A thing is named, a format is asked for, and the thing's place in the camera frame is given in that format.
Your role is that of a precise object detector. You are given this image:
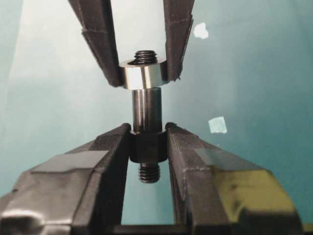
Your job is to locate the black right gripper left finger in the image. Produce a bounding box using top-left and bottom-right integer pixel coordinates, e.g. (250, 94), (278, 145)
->
(0, 123), (131, 235)

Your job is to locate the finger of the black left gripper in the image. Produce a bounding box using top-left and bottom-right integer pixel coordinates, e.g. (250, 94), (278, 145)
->
(68, 0), (122, 87)
(163, 0), (194, 81)

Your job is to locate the black threaded metal shaft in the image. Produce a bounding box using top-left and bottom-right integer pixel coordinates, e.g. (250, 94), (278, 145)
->
(129, 50), (167, 184)

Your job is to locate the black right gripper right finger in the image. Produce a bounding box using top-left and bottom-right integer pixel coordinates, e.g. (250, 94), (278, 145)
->
(166, 123), (302, 235)

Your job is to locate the white tape marker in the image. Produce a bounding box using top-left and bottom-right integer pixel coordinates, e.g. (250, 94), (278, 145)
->
(193, 22), (209, 40)
(208, 117), (227, 134)

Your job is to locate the silver metal washer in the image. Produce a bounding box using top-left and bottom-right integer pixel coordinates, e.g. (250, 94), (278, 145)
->
(119, 58), (169, 90)

